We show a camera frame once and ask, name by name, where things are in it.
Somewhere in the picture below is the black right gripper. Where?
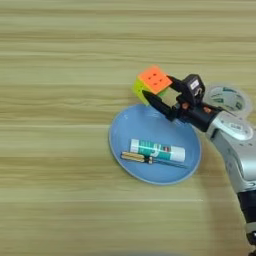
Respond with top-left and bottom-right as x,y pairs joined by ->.
142,75 -> 224,133

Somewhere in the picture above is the orange green puzzle cube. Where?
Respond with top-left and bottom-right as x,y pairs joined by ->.
131,64 -> 174,106

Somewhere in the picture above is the white teal glue stick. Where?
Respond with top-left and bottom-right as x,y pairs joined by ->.
129,138 -> 186,163

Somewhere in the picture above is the clear adhesive tape roll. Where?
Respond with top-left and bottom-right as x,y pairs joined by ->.
202,83 -> 253,118

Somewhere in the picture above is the blue round plate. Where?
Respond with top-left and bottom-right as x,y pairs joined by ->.
108,103 -> 203,186

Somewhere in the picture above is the yellow handled small screwdriver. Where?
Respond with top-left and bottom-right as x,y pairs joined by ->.
120,151 -> 188,169

